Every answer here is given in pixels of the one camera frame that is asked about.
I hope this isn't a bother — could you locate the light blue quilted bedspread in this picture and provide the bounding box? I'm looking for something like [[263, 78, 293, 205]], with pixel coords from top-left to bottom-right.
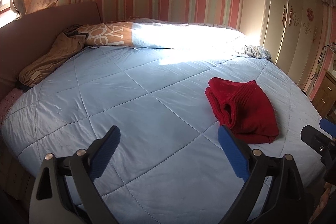
[[1, 47, 323, 223]]

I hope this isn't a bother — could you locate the person right hand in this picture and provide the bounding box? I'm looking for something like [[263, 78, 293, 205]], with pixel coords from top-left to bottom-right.
[[308, 182, 335, 224]]

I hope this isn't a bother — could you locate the tan crumpled cloth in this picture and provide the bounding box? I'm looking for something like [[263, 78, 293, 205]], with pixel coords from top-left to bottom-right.
[[18, 33, 86, 88]]

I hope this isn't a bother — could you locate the pink upholstered headboard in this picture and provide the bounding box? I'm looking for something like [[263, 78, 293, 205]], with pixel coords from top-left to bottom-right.
[[0, 2, 101, 98]]

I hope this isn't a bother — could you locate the wooden drawer cabinet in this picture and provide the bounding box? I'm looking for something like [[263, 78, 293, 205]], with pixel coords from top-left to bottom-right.
[[311, 69, 336, 118]]

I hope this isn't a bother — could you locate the patterned long pillow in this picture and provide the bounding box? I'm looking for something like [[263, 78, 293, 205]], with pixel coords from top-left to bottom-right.
[[76, 18, 272, 60]]

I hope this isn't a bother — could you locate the cream ornate wardrobe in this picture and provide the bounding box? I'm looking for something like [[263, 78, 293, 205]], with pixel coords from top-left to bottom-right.
[[262, 0, 323, 89]]

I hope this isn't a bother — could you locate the red knit sweater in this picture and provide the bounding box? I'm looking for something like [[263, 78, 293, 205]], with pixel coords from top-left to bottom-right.
[[205, 77, 279, 144]]

